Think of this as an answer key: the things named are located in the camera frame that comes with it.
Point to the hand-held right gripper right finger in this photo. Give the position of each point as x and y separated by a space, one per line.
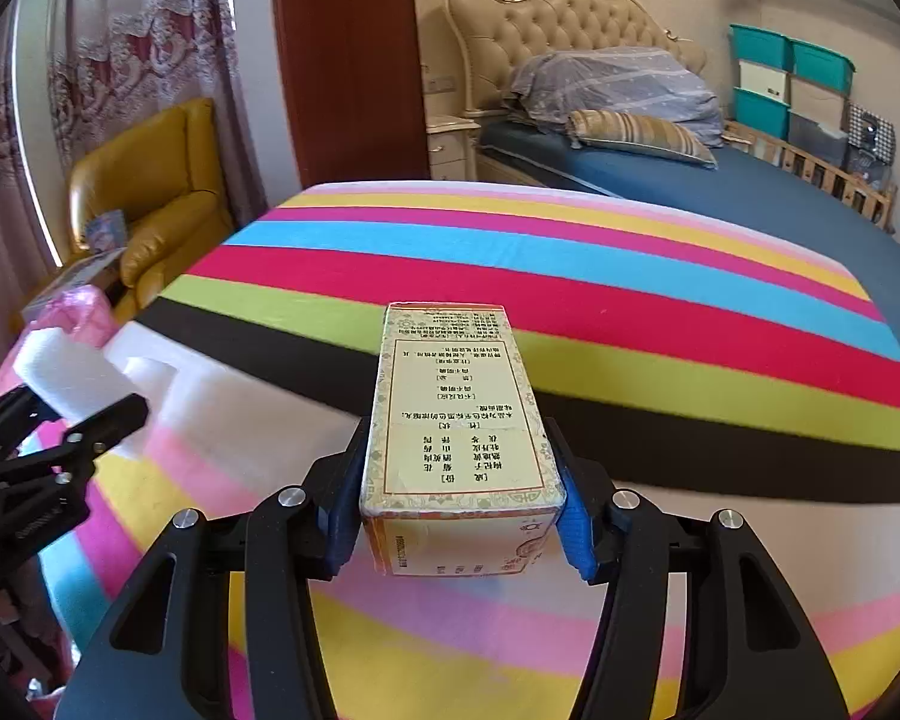
581 532

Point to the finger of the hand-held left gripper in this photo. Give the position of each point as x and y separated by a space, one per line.
112 420
0 420

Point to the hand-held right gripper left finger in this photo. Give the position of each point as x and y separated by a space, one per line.
341 525

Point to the white foam block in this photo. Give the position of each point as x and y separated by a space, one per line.
67 367

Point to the bin with pink plastic liner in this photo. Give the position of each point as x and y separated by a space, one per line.
75 315

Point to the yellow printed carton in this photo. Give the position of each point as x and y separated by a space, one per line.
457 427

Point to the upright colourful printed box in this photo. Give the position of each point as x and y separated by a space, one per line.
106 231

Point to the striped colourful tablecloth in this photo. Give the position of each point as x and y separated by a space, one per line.
570 300

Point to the yellow leather armchair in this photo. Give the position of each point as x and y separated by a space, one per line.
165 180

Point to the patterned lace curtain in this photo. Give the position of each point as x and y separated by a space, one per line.
135 52

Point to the blue bed mattress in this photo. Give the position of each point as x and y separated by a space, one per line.
795 225

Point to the cream bedside table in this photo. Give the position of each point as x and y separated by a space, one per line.
450 146

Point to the striped pillow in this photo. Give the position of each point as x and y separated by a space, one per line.
645 135

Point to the brown wooden door panel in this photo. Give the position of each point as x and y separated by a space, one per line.
345 67

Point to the grey duvet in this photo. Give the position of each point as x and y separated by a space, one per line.
615 82

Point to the black white checkered bag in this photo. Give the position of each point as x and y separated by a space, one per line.
870 142

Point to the stack of plastic storage boxes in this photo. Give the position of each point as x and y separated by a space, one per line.
787 90

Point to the beige tufted headboard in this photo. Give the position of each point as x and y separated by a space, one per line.
570 15

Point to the wooden crib rail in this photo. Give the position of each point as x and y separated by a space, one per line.
832 180

